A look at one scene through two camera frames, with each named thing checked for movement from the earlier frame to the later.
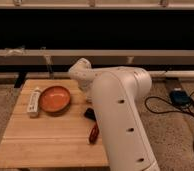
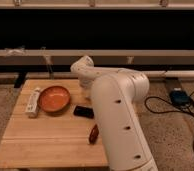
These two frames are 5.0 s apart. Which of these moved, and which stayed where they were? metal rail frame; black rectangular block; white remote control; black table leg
Moved: black rectangular block
Stayed: black table leg; white remote control; metal rail frame
